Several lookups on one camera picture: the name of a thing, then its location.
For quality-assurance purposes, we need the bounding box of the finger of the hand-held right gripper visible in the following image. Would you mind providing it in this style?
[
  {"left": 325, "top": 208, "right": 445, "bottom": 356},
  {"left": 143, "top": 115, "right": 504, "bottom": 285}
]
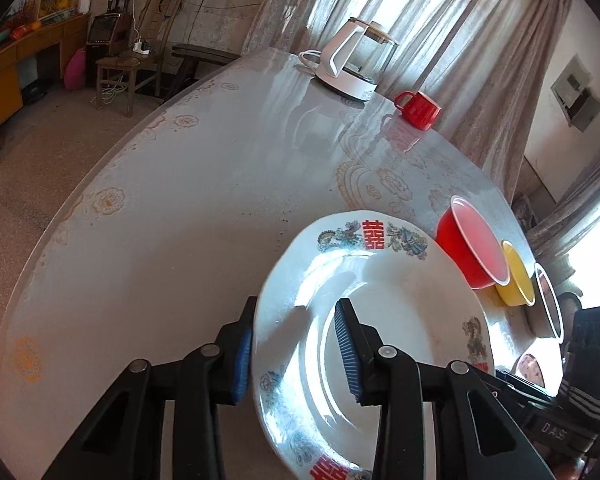
[{"left": 494, "top": 367, "right": 556, "bottom": 406}]

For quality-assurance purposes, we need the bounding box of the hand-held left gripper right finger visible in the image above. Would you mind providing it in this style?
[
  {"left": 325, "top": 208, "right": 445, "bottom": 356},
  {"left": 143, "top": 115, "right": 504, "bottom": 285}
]
[{"left": 334, "top": 298, "right": 556, "bottom": 480}]

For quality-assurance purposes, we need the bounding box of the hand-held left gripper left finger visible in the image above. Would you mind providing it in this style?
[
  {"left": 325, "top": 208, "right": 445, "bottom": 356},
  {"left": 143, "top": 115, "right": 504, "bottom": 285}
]
[{"left": 42, "top": 296, "right": 258, "bottom": 480}]

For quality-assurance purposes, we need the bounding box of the white printed plate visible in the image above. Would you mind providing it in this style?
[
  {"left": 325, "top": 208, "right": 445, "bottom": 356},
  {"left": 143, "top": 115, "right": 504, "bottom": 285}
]
[{"left": 251, "top": 210, "right": 496, "bottom": 480}]

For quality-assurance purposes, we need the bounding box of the stainless steel plate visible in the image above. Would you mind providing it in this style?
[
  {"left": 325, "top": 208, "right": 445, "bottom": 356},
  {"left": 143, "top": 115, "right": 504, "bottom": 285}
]
[{"left": 530, "top": 262, "right": 565, "bottom": 345}]

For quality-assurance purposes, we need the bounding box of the yellow plastic bowl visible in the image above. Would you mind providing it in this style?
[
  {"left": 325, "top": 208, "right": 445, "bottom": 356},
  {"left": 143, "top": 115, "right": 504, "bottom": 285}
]
[{"left": 495, "top": 240, "right": 537, "bottom": 308}]

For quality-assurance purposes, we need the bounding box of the red plastic bowl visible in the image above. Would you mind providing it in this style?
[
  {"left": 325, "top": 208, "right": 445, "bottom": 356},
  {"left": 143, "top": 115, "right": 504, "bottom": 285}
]
[{"left": 435, "top": 195, "right": 512, "bottom": 291}]

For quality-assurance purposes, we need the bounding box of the small pink printed dish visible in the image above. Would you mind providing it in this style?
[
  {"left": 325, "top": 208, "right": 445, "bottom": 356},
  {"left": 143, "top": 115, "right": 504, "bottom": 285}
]
[{"left": 515, "top": 353, "right": 546, "bottom": 390}]

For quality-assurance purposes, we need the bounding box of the bright window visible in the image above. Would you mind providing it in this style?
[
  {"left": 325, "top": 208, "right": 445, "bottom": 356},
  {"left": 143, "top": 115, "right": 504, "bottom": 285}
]
[{"left": 565, "top": 220, "right": 600, "bottom": 311}]

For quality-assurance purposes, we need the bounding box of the grey patterned sack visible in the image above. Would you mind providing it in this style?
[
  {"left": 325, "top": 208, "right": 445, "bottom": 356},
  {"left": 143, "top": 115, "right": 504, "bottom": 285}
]
[{"left": 512, "top": 195, "right": 538, "bottom": 231}]

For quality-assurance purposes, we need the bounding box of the floral lace tablecloth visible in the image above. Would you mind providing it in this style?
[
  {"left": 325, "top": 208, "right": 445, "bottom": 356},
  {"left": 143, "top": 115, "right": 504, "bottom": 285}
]
[{"left": 0, "top": 47, "right": 536, "bottom": 480}]

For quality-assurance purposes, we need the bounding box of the narrow beige curtain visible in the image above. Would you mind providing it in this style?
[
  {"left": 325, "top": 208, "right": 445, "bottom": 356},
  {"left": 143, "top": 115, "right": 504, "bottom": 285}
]
[{"left": 525, "top": 125, "right": 600, "bottom": 266}]

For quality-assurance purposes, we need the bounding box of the red mug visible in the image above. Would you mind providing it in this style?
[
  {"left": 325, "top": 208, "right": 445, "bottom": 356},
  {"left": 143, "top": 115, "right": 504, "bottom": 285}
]
[{"left": 393, "top": 91, "right": 441, "bottom": 132}]

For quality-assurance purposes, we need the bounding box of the white glass electric kettle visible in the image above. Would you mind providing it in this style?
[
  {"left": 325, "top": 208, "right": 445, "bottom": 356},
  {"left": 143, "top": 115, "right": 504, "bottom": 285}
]
[{"left": 298, "top": 16, "right": 400, "bottom": 102}]

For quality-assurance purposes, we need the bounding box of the dark wooden bench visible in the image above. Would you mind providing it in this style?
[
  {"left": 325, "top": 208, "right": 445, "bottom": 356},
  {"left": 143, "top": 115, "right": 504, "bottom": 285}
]
[{"left": 171, "top": 42, "right": 243, "bottom": 96}]

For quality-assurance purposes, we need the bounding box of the wooden chair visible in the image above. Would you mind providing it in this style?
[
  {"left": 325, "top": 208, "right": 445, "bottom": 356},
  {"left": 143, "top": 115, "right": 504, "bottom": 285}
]
[{"left": 95, "top": 0, "right": 185, "bottom": 118}]

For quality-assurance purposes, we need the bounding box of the pink bag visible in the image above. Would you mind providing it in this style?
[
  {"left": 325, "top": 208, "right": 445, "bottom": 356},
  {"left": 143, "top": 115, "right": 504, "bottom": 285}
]
[{"left": 62, "top": 47, "right": 87, "bottom": 92}]

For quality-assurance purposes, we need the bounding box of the wide beige curtain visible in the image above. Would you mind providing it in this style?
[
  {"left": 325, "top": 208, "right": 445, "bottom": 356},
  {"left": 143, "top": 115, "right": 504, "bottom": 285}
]
[{"left": 242, "top": 0, "right": 576, "bottom": 201}]

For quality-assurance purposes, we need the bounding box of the brown speaker cabinet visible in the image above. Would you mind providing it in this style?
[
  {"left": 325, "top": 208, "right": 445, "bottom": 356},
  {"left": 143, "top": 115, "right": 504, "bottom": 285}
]
[{"left": 86, "top": 12, "right": 133, "bottom": 58}]

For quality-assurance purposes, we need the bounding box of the wooden desk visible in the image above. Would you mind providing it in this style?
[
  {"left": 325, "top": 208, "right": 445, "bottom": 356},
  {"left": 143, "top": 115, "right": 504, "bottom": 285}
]
[{"left": 0, "top": 10, "right": 92, "bottom": 128}]

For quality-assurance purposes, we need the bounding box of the white cable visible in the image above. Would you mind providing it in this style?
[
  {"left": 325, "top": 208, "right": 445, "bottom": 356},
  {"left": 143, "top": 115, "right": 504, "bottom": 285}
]
[{"left": 100, "top": 85, "right": 128, "bottom": 106}]

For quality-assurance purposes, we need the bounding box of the wall electrical box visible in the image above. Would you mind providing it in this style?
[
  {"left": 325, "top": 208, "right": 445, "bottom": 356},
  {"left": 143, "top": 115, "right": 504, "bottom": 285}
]
[{"left": 551, "top": 55, "right": 600, "bottom": 133}]

